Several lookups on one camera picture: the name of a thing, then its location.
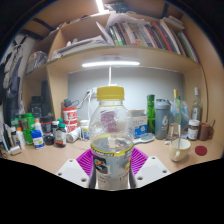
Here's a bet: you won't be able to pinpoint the red and white canister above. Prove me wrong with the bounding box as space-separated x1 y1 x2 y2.
62 106 78 134

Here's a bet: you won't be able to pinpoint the white bottle blue label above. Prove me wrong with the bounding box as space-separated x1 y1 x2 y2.
30 129 45 150

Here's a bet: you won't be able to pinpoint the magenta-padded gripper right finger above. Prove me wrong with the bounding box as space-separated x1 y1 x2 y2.
128 147 172 189

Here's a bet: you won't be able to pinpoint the cream ceramic cup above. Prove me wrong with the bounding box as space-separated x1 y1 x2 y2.
169 138 193 163

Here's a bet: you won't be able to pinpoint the wooden shelf unit with books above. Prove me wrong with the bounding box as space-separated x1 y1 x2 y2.
21 9 209 124

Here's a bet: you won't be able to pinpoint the dark bottle green cap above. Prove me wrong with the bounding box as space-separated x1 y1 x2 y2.
54 123 68 148

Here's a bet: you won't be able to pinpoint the brown mug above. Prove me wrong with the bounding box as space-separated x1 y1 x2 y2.
199 121 216 142

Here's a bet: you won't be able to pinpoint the ceiling light bar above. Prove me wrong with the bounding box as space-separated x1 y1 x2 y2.
95 0 106 14

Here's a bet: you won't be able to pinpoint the clear drink bottle yellow cap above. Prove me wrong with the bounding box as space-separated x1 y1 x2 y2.
88 85 135 191

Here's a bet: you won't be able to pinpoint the white and blue carton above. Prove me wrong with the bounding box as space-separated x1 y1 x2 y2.
131 109 148 139

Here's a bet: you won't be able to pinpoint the hanging dark clothes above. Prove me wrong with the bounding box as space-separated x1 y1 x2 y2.
0 36 28 108

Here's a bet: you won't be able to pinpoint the white desk lamp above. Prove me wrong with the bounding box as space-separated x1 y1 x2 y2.
81 60 141 98

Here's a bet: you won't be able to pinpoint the grey shaker bottle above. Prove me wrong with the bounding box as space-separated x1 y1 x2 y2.
154 98 172 140

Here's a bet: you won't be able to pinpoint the brown jar white lid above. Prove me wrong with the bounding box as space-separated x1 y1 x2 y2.
187 119 201 141

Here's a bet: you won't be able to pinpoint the spoon in cream cup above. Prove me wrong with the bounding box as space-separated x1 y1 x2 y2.
176 124 183 149

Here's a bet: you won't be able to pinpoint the white bottle orange cap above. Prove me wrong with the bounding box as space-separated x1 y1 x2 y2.
15 126 26 149

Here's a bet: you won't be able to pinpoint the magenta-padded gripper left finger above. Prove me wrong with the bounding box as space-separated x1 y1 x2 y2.
55 148 98 190

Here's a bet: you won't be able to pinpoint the green plastic container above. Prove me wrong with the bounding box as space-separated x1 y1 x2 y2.
20 113 35 146

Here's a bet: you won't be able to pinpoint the clear glass bottle white cap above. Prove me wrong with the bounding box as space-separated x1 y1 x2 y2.
190 87 203 123

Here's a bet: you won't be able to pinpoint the light blue hairbrush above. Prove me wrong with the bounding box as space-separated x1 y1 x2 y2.
133 132 156 145

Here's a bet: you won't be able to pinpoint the flat round red coaster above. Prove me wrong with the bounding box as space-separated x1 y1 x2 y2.
194 145 208 157

